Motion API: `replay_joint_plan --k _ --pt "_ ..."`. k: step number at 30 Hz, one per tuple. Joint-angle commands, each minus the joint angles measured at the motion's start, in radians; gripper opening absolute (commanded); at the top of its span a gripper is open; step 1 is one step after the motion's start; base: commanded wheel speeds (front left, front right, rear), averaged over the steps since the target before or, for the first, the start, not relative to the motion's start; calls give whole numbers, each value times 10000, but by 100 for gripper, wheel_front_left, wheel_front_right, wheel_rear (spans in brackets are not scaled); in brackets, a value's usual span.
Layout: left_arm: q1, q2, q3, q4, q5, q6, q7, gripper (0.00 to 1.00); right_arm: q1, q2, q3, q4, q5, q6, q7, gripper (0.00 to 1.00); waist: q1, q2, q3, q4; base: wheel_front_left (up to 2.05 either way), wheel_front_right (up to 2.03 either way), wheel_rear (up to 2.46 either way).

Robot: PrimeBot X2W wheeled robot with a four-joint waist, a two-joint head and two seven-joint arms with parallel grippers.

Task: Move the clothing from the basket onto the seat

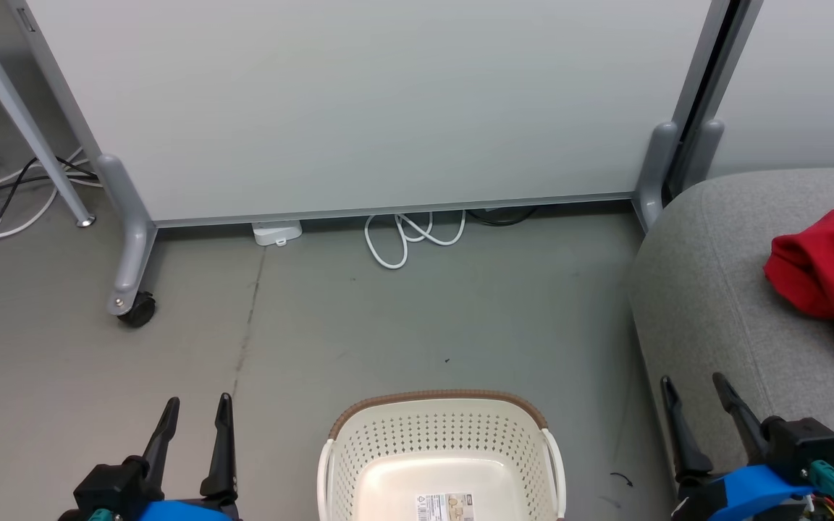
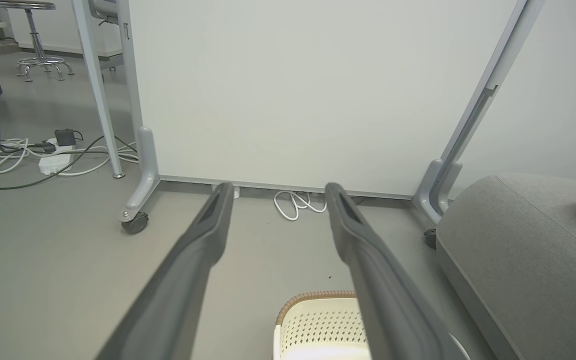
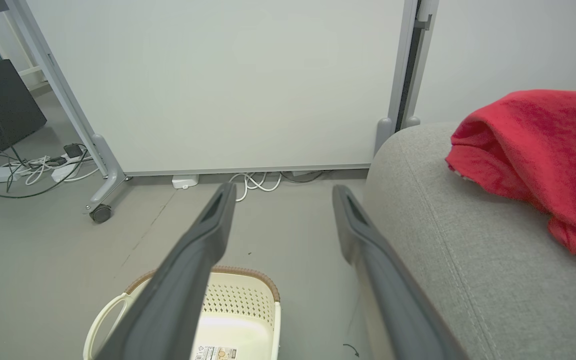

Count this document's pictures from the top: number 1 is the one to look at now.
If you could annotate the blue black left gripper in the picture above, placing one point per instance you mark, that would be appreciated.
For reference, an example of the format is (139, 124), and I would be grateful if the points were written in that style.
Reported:
(185, 510)

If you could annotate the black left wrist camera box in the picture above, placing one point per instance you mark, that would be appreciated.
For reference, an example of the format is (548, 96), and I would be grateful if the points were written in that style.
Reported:
(109, 488)

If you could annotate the grey slanted table leg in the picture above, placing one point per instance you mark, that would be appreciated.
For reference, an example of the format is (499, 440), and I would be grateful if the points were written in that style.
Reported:
(20, 108)

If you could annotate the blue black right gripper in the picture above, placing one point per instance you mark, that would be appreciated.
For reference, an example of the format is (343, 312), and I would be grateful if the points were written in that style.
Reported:
(743, 496)

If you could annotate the grey partition leg with caster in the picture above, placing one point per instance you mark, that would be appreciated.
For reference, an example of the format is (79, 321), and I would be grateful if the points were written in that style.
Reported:
(131, 239)

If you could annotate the cream perforated laundry basket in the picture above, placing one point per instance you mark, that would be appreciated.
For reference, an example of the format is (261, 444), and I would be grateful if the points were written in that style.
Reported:
(446, 434)

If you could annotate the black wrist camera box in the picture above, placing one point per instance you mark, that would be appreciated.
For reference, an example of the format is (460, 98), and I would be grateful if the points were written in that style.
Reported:
(804, 445)
(109, 488)

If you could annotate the large white partition panel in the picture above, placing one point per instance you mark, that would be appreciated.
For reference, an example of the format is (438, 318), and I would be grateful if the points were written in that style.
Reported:
(388, 94)

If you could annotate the narrow white partition panel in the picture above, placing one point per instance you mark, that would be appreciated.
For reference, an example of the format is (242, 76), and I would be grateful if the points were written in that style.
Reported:
(808, 72)

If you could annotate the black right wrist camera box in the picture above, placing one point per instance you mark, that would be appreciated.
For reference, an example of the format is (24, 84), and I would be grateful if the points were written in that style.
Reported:
(804, 445)

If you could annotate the white power adapter box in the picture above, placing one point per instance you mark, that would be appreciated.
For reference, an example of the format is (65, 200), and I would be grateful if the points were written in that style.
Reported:
(277, 233)

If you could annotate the grey fabric sofa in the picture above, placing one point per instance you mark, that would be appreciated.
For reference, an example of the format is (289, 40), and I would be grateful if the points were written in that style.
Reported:
(714, 289)

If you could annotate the black caster wheel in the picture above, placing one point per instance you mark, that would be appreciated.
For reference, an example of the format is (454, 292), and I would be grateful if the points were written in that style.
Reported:
(138, 310)

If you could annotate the paper label sticker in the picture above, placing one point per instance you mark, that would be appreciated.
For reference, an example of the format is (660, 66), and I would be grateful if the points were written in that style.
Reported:
(444, 506)

